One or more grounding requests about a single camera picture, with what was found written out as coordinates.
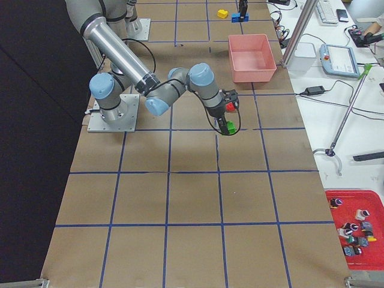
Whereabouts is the black power adapter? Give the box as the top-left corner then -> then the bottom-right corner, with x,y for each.
304,86 -> 326,96

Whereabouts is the pink plastic box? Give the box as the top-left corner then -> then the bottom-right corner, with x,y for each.
228,34 -> 277,83

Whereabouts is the green handled grabber tool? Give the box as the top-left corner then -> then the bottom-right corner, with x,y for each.
313,64 -> 373,176

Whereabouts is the white keyboard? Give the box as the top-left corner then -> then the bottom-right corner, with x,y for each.
315,0 -> 338,26

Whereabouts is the yellow toy block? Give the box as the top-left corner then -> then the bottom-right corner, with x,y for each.
217,9 -> 229,19

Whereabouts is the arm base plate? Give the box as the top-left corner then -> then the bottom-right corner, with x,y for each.
125,18 -> 151,41
87,94 -> 140,133

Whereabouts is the blue teach pendant tablet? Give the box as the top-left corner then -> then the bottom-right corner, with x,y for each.
319,44 -> 360,78

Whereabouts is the aluminium frame post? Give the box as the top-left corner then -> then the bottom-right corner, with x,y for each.
281,0 -> 318,68

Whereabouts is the green toy block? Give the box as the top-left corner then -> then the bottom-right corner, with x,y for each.
226,121 -> 237,135

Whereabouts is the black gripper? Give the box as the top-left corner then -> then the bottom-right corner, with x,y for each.
207,101 -> 229,134

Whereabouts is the black smartphone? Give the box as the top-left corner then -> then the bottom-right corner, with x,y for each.
336,9 -> 349,23

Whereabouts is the brown paper table cover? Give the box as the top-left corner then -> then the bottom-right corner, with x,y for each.
41,1 -> 349,287

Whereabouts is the red parts tray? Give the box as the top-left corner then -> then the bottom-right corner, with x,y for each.
326,190 -> 383,271

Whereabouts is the white square device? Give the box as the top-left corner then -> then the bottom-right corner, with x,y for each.
288,42 -> 316,71

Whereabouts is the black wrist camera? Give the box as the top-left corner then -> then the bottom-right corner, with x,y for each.
222,89 -> 239,107

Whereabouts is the red toy block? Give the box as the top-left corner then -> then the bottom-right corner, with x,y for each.
226,103 -> 236,113

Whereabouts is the blue toy block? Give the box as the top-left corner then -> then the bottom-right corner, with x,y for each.
231,13 -> 249,23

